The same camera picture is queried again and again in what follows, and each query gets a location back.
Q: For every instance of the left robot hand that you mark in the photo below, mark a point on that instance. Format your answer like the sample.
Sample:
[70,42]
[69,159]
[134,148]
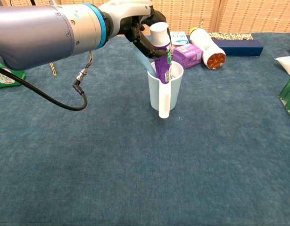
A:
[126,14]

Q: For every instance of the light blue toothbrush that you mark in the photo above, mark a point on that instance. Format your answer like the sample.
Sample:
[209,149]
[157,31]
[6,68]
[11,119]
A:
[144,62]

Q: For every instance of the purple toothpaste tube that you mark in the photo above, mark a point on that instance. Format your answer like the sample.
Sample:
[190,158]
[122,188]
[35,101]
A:
[162,68]

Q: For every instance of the light blue plastic cup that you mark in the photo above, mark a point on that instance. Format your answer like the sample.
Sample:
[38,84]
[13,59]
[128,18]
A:
[164,94]

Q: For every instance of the white blue milk carton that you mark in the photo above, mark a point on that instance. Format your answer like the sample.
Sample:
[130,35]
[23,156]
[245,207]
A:
[180,38]

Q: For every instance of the small purple carton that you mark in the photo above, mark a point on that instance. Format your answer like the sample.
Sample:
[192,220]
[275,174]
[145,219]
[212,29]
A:
[188,55]

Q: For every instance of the white bottle yellow cap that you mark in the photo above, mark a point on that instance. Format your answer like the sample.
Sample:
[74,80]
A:
[206,44]

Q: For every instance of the yellow tape measure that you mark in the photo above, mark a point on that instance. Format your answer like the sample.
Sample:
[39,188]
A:
[53,69]

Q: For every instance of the woven folding screen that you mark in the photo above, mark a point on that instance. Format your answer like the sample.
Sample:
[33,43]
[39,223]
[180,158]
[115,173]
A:
[229,14]

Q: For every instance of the patterned cloth strip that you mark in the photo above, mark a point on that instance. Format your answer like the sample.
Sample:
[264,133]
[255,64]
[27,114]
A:
[232,36]

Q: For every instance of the long navy blue box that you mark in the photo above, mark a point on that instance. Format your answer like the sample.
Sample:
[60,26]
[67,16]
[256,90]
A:
[239,47]

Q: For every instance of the green plastic box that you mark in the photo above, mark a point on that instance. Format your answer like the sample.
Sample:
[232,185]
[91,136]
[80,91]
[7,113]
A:
[8,78]

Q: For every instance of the blue tablecloth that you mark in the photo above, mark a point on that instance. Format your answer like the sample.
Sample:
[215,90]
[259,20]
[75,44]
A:
[144,153]

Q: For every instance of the white salt bag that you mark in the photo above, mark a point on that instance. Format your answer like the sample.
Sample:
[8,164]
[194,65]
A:
[288,63]

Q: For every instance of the clear box green packets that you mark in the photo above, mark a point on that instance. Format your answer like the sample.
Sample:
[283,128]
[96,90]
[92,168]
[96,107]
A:
[289,94]

